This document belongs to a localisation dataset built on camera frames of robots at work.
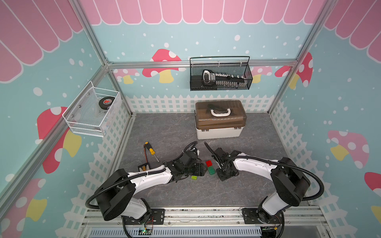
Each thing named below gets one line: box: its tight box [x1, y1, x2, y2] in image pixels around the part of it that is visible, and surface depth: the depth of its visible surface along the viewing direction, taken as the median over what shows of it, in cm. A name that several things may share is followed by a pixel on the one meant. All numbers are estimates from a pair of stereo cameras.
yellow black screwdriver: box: [144, 141, 160, 163], surface depth 99 cm
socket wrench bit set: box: [201, 69, 248, 89], surface depth 91 cm
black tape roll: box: [98, 96, 116, 110], surface depth 81 cm
